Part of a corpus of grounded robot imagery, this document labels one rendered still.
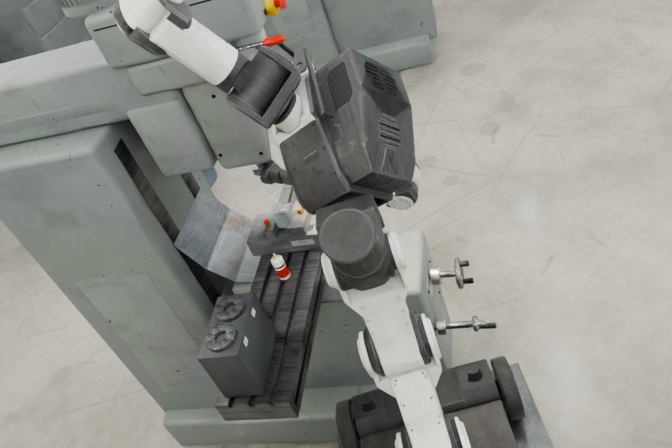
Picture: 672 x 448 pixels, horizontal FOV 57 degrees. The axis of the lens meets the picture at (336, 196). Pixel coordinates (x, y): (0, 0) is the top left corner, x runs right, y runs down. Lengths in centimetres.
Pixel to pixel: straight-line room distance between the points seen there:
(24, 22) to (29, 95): 483
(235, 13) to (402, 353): 96
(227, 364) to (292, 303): 37
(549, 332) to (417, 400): 126
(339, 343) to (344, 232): 126
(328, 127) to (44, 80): 96
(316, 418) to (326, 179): 146
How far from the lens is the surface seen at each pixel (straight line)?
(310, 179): 139
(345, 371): 258
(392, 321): 154
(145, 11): 131
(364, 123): 133
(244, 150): 191
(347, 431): 209
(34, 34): 692
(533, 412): 223
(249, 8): 165
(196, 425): 289
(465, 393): 205
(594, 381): 276
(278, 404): 180
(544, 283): 308
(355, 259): 119
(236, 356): 170
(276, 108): 136
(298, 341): 189
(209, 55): 131
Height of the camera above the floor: 231
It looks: 36 degrees down
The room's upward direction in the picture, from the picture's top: 22 degrees counter-clockwise
